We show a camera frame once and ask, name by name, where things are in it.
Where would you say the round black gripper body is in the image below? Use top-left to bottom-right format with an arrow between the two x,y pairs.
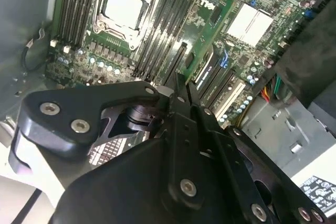
52,136 -> 253,224

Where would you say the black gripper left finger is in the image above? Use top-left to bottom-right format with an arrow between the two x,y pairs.
9,73 -> 208,210

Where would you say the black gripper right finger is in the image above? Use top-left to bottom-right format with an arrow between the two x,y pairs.
186,83 -> 330,224

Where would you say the green RAM stick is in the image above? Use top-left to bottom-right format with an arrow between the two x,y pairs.
183,5 -> 234,80

